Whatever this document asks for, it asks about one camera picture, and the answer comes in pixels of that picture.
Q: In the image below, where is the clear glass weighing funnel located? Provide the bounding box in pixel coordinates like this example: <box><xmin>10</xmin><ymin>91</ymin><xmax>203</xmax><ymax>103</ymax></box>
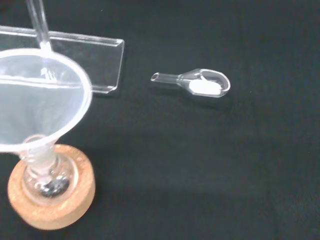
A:
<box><xmin>150</xmin><ymin>68</ymin><xmax>231</xmax><ymax>99</ymax></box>

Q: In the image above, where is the clear acrylic funnel stand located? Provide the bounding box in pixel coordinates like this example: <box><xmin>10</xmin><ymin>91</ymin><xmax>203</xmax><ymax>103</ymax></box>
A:
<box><xmin>0</xmin><ymin>0</ymin><xmax>125</xmax><ymax>97</ymax></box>

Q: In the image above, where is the translucent plastic funnel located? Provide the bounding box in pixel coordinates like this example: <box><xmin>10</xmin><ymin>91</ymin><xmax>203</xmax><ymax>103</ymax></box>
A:
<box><xmin>0</xmin><ymin>48</ymin><xmax>94</xmax><ymax>176</ymax></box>

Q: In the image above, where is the white powder heap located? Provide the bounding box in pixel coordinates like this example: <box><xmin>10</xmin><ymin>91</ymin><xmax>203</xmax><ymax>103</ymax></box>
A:
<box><xmin>188</xmin><ymin>76</ymin><xmax>222</xmax><ymax>96</ymax></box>

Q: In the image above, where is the black bench cloth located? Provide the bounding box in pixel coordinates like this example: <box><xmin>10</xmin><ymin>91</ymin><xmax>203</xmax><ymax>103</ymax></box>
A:
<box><xmin>0</xmin><ymin>0</ymin><xmax>320</xmax><ymax>240</ymax></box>

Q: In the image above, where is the small round-bottom glass flask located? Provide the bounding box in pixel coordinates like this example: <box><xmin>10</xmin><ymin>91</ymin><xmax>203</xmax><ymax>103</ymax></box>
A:
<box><xmin>21</xmin><ymin>134</ymin><xmax>81</xmax><ymax>207</ymax></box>

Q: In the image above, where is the cork ring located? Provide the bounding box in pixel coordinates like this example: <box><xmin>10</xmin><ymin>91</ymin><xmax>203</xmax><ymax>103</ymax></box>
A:
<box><xmin>6</xmin><ymin>144</ymin><xmax>96</xmax><ymax>231</ymax></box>

